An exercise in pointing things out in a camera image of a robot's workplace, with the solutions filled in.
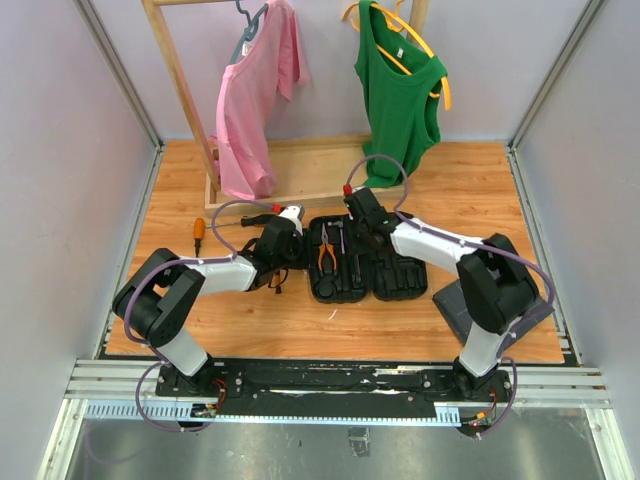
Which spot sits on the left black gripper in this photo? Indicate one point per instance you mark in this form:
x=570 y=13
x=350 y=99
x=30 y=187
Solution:
x=303 y=242

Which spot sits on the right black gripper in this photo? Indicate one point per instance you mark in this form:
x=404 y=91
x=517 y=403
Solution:
x=353 y=221

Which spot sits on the steel claw hammer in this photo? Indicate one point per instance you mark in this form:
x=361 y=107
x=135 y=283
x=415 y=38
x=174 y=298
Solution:
x=340 y=226

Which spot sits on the orange handled pliers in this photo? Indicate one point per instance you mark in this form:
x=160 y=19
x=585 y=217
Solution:
x=327 y=261

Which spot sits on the black plastic tool case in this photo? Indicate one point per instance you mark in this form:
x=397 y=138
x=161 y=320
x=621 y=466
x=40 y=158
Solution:
x=362 y=270

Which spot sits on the small orange screwdriver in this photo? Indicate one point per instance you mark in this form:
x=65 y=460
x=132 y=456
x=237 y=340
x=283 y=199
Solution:
x=199 y=231

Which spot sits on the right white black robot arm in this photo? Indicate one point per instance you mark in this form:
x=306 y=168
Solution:
x=495 y=282

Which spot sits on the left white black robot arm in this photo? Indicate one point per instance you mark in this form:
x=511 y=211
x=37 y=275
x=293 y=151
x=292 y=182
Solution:
x=156 y=301

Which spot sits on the slim black orange screwdriver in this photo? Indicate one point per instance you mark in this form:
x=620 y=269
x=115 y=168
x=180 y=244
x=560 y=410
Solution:
x=277 y=282

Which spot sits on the wooden clothes rack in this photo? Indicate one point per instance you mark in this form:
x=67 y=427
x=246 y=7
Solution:
x=308 y=169

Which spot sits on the grey folded cloth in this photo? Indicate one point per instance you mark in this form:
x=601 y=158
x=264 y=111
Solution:
x=514 y=310

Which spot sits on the green tank top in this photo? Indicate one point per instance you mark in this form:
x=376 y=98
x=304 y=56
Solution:
x=402 y=110

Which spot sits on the pink t-shirt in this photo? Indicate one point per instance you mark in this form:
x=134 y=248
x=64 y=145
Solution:
x=272 y=63

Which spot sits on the orange clothes hanger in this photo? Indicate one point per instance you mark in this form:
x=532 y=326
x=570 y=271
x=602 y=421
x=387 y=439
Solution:
x=412 y=28

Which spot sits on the grey clothes hanger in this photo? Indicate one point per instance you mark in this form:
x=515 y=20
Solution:
x=251 y=29

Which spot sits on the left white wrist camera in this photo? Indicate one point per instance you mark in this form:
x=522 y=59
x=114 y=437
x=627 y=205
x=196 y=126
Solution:
x=295 y=214

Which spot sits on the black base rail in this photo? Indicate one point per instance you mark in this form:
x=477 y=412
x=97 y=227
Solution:
x=332 y=389

